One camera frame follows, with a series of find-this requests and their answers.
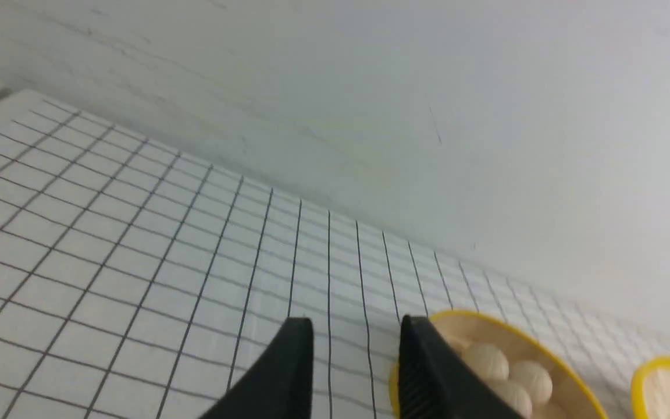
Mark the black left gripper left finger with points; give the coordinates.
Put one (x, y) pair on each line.
(280, 382)

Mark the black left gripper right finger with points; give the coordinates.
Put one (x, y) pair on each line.
(434, 383)

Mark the steamed bun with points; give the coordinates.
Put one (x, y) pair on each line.
(535, 379)
(487, 361)
(513, 395)

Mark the steamed bun front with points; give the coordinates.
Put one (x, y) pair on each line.
(513, 395)

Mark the bamboo steamer basket yellow rim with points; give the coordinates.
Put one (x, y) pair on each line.
(571, 397)

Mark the white grid tablecloth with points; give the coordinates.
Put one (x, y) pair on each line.
(138, 281)

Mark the woven bamboo steamer lid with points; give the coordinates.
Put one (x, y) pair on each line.
(650, 389)

